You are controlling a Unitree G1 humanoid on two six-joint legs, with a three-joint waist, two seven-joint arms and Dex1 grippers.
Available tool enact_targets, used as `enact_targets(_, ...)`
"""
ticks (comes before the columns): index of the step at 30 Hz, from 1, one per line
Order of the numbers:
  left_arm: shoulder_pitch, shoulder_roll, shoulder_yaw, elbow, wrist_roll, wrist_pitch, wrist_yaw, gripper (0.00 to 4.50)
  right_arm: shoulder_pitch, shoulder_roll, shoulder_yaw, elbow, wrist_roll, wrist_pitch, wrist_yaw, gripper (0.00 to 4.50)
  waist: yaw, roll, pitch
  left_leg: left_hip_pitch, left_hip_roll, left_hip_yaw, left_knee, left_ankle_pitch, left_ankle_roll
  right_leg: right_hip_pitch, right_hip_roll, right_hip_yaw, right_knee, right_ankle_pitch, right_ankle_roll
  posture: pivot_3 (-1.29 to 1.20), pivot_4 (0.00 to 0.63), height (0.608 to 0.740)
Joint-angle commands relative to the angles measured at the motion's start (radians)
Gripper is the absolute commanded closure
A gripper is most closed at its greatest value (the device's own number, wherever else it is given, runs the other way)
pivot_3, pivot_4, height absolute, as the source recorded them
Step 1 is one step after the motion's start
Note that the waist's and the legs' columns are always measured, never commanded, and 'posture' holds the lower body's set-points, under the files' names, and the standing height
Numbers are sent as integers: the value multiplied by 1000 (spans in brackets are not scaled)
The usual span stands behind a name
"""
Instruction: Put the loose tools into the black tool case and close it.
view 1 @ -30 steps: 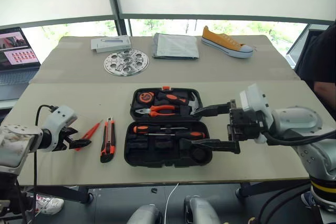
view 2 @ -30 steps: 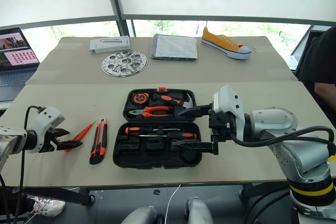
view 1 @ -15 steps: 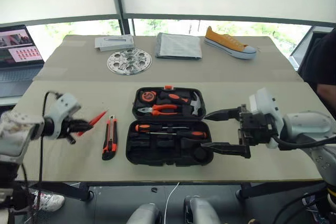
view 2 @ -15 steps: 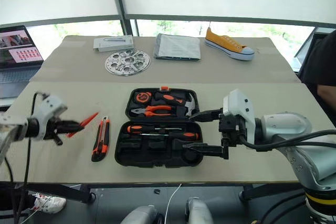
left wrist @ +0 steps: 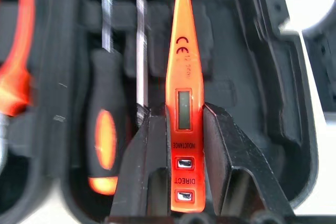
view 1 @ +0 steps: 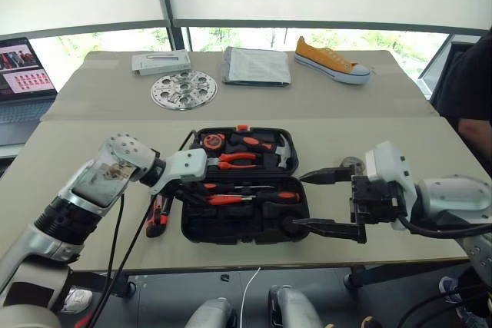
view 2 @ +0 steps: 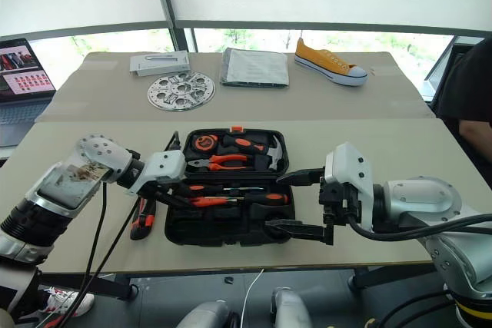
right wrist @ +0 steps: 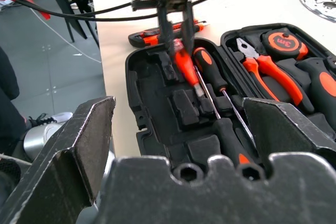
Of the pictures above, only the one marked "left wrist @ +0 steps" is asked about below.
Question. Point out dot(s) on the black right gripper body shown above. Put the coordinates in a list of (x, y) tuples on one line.
[(324, 64)]

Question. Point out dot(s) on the slim steel shaft screwdriver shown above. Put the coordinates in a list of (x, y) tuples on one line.
[(141, 51)]

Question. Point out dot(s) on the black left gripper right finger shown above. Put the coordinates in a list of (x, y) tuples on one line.
[(225, 161)]

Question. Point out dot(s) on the orange voltage tester pen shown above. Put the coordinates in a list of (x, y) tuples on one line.
[(185, 58)]

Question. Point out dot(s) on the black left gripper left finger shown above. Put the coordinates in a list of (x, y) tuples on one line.
[(155, 155)]

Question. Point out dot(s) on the black plastic tool case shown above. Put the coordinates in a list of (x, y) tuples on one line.
[(244, 58)]

